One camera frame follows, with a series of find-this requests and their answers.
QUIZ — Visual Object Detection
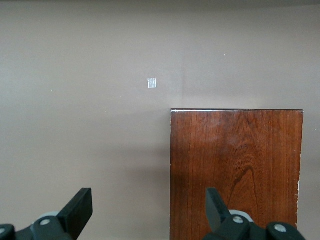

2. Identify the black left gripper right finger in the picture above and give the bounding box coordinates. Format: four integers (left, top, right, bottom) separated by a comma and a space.
202, 187, 306, 240

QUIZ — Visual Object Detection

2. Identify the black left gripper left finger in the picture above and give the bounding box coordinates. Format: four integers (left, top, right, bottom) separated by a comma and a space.
15, 187, 94, 240

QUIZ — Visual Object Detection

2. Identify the dark brown wooden cabinet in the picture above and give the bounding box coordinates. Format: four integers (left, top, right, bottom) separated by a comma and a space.
169, 108, 305, 240

